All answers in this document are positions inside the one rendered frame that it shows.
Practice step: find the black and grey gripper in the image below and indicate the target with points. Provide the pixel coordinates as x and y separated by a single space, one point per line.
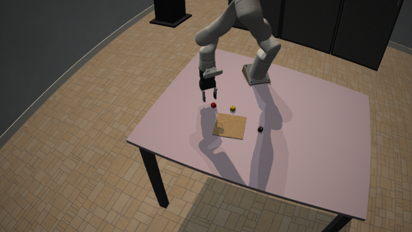
207 74

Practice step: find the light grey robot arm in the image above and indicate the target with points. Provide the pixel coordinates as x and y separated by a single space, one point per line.
250 14

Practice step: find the tan flat mat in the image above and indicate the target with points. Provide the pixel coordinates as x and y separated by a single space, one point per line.
230 126

